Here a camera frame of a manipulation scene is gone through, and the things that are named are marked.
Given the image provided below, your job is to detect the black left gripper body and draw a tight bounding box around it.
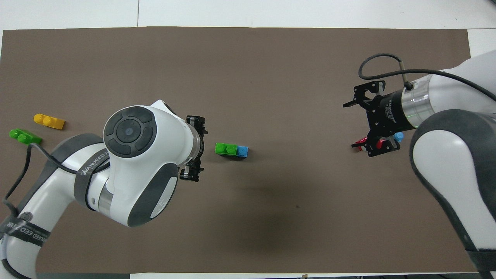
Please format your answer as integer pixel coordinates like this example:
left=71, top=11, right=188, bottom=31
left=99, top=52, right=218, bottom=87
left=189, top=125, right=205, bottom=165

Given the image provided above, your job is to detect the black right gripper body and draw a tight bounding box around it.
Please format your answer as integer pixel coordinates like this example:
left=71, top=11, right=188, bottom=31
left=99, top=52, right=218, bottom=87
left=366, top=90, right=412, bottom=137

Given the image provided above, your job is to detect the green two-stud block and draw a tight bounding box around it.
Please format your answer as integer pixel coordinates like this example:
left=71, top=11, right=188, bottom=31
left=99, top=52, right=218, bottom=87
left=9, top=129, right=42, bottom=146
left=215, top=143, right=238, bottom=156

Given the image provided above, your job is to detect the yellow two-stud block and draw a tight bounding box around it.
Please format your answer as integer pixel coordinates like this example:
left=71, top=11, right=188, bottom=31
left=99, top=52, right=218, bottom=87
left=34, top=113, right=65, bottom=130

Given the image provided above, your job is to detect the brown table mat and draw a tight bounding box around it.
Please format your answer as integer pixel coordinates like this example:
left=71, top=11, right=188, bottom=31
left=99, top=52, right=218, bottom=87
left=0, top=26, right=494, bottom=274

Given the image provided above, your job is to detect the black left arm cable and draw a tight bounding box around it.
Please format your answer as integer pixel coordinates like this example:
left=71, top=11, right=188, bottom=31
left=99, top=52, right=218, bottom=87
left=3, top=143, right=84, bottom=217

